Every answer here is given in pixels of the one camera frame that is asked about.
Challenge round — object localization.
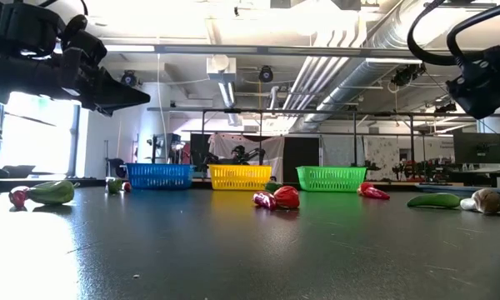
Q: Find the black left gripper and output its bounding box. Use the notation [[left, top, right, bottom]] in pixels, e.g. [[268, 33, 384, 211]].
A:
[[0, 28, 151, 117]]

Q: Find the green cucumber toy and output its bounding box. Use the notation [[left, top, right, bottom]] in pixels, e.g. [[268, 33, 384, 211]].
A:
[[406, 192, 463, 209]]

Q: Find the toy mushroom brown cap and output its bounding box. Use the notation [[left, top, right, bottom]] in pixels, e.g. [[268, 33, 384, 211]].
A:
[[459, 187, 500, 215]]

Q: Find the black ceiling spotlight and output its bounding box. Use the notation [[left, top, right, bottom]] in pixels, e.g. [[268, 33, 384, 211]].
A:
[[120, 69, 138, 88], [257, 65, 275, 83]]

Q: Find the black office chair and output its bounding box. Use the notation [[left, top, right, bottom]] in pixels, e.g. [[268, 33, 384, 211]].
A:
[[106, 157, 128, 179]]

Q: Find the dark equipment rack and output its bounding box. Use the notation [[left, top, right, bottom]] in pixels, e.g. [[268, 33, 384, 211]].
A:
[[145, 132, 192, 166]]

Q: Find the blue plastic basket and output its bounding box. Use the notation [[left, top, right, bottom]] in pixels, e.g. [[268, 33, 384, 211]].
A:
[[124, 162, 197, 191]]

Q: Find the white ceiling air unit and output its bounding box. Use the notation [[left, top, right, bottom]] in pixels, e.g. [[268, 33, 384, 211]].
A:
[[206, 53, 238, 83]]

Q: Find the white hanging cloth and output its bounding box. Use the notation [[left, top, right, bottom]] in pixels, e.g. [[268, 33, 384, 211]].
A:
[[207, 132, 285, 183]]

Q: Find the yellow plastic basket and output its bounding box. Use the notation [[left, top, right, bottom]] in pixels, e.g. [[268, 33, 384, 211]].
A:
[[207, 163, 273, 192]]

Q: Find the black partition panel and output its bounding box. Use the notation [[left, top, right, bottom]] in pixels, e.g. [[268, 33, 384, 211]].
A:
[[282, 137, 321, 184]]

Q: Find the black table mat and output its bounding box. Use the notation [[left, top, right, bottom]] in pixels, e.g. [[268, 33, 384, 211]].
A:
[[0, 182, 500, 300]]

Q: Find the green plastic basket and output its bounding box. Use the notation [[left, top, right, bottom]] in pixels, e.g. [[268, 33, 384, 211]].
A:
[[295, 166, 368, 193]]

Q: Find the white patterned curtain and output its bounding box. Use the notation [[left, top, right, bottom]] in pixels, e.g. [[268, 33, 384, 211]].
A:
[[362, 137, 401, 181]]

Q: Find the distant robot equipment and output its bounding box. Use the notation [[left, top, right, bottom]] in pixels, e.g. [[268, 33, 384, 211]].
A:
[[391, 157, 458, 183]]

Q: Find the black computer monitor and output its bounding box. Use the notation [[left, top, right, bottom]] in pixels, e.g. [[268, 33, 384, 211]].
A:
[[452, 132, 500, 165]]

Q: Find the black background metal frame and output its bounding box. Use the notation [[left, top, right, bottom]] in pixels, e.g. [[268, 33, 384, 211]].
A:
[[147, 107, 500, 168]]

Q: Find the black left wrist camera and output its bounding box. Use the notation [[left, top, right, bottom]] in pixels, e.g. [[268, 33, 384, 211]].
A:
[[0, 2, 66, 58]]

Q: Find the silver ventilation duct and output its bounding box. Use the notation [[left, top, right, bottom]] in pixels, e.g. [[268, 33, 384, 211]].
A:
[[289, 0, 447, 134]]

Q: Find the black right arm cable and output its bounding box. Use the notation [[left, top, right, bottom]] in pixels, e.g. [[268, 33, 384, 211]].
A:
[[406, 0, 500, 67]]

